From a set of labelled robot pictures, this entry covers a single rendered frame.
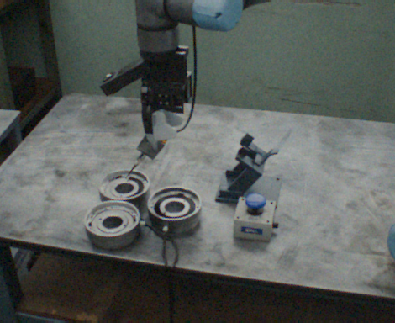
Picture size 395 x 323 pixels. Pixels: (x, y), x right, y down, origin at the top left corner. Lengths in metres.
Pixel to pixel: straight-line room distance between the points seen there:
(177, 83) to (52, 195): 0.39
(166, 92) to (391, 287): 0.52
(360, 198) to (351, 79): 1.53
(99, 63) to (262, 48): 0.84
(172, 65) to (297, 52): 1.68
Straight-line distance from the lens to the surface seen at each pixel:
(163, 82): 1.04
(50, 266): 1.44
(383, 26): 2.61
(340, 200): 1.20
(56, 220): 1.17
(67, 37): 2.94
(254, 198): 1.06
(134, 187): 1.18
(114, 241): 1.06
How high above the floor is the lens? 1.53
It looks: 30 degrees down
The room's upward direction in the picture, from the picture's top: 2 degrees counter-clockwise
